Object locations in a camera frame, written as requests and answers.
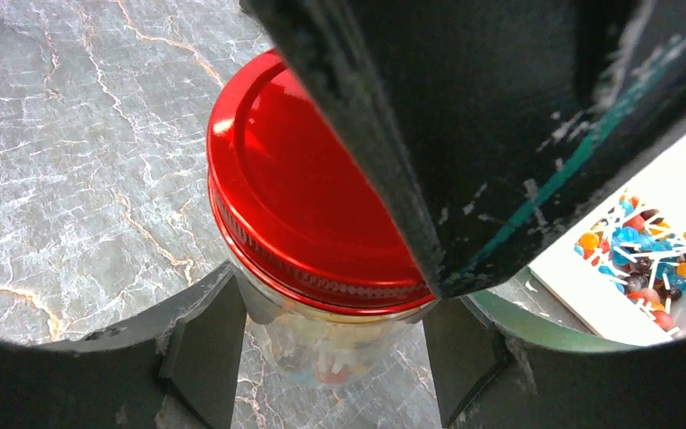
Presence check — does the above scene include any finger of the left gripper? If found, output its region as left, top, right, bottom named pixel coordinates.
left=247, top=1, right=686, bottom=299

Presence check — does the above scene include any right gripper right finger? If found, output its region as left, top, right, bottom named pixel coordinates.
left=423, top=298, right=686, bottom=428

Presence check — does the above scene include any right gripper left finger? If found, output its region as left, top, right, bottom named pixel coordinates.
left=0, top=263, right=247, bottom=428

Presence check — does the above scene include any clear plastic jar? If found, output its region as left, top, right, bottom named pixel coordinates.
left=229, top=252, right=435, bottom=388

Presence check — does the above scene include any red jar lid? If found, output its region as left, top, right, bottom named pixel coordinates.
left=205, top=50, right=434, bottom=315

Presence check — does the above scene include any green candy bin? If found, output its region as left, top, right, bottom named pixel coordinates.
left=467, top=287, right=634, bottom=355

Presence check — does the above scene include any white lollipop bin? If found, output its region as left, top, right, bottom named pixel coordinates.
left=530, top=135, right=686, bottom=346

